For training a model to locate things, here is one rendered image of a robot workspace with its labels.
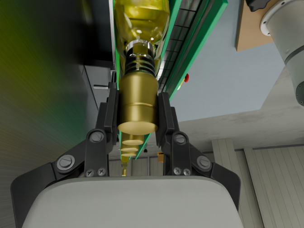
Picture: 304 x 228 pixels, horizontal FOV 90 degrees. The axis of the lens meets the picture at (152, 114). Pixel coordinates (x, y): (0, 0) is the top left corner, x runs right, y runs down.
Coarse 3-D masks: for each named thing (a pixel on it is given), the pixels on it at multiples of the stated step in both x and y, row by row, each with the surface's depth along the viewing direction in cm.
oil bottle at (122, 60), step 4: (120, 56) 20; (160, 56) 21; (120, 60) 20; (124, 60) 19; (156, 60) 20; (160, 60) 20; (120, 64) 20; (124, 64) 19; (156, 64) 20; (160, 64) 21; (120, 68) 20; (124, 68) 19; (156, 68) 20; (120, 72) 21; (156, 72) 20; (120, 76) 21; (156, 76) 21
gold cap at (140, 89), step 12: (132, 72) 13; (120, 84) 13; (132, 84) 12; (144, 84) 12; (156, 84) 13; (120, 96) 12; (132, 96) 12; (144, 96) 12; (156, 96) 13; (120, 108) 12; (132, 108) 11; (144, 108) 11; (156, 108) 12; (120, 120) 11; (132, 120) 11; (144, 120) 11; (156, 120) 12; (132, 132) 13; (144, 132) 13
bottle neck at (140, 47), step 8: (136, 40) 14; (144, 40) 14; (128, 48) 15; (136, 48) 14; (144, 48) 14; (152, 48) 15; (128, 56) 14; (136, 56) 14; (144, 56) 14; (152, 56) 15; (128, 64) 14; (136, 64) 13; (144, 64) 13; (152, 64) 14; (128, 72) 13; (144, 72) 13; (152, 72) 14
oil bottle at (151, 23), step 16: (128, 0) 14; (144, 0) 15; (160, 0) 15; (128, 16) 14; (144, 16) 14; (160, 16) 14; (128, 32) 14; (144, 32) 14; (160, 32) 15; (160, 48) 16
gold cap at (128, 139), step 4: (124, 136) 23; (128, 136) 22; (132, 136) 22; (136, 136) 22; (140, 136) 23; (124, 140) 22; (128, 140) 22; (132, 140) 22; (136, 140) 22; (140, 140) 22; (128, 144) 24; (132, 144) 24; (136, 144) 24; (140, 144) 25
